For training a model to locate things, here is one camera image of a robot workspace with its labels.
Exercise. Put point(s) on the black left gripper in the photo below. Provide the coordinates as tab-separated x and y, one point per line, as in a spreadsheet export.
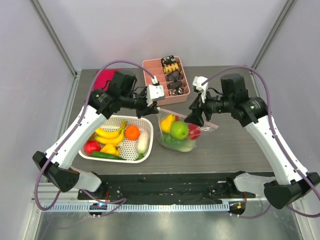
151	110

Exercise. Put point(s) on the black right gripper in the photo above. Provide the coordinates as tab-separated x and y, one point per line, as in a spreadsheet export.
200	107

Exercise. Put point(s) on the red toy apple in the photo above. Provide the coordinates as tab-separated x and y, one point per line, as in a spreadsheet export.
194	132

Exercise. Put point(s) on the green toy apple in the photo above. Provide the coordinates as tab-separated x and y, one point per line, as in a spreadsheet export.
179	130

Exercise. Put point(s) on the clear zip top bag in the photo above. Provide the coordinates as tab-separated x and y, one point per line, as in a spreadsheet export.
207	128

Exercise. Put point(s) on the green toy lettuce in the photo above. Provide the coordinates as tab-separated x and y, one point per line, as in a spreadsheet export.
185	145

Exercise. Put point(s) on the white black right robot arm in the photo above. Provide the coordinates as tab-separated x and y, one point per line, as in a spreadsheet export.
291	179

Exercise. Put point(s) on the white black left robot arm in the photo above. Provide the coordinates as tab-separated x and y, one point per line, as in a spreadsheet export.
56	162

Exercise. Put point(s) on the white perforated plastic basket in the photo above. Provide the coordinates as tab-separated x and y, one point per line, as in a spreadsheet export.
128	149

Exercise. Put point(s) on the small orange toy fruit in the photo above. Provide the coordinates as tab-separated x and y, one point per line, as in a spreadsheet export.
132	133

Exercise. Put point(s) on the black pink dotted sock roll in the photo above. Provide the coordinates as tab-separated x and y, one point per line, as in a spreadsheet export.
176	91

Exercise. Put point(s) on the white toy radish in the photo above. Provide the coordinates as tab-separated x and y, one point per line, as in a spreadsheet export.
143	142

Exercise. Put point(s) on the black brown sock roll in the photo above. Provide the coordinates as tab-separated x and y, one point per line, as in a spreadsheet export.
175	85

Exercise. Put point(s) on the dark brown sock roll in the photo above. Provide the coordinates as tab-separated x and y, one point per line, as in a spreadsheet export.
174	76

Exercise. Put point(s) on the yellow toy banana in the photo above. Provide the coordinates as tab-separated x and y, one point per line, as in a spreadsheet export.
110	137

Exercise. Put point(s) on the yellow black sock roll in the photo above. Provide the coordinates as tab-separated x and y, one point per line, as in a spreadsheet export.
169	68

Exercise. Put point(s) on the yellow toy bell pepper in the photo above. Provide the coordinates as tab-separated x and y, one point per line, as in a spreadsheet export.
111	149

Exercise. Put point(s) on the magenta folded cloth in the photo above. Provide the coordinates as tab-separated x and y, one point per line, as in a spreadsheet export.
103	80

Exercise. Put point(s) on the black patterned sock roll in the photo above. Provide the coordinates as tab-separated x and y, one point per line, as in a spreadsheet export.
168	60

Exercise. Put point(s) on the green toy cucumber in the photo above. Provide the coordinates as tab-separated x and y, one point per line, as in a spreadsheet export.
103	155

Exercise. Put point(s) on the red toy tomato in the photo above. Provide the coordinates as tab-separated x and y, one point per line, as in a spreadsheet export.
92	146

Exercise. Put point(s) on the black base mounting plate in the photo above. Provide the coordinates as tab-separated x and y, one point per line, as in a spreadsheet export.
170	189

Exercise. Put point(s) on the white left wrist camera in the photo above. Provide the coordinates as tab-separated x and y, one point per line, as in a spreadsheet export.
154	92

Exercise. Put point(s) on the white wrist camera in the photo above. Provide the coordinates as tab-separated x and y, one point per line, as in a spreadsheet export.
200	86
154	92

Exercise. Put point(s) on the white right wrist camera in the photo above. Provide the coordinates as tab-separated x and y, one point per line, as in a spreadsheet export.
200	86

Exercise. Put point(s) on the perforated metal cable tray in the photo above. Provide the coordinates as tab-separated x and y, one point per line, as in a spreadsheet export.
130	208

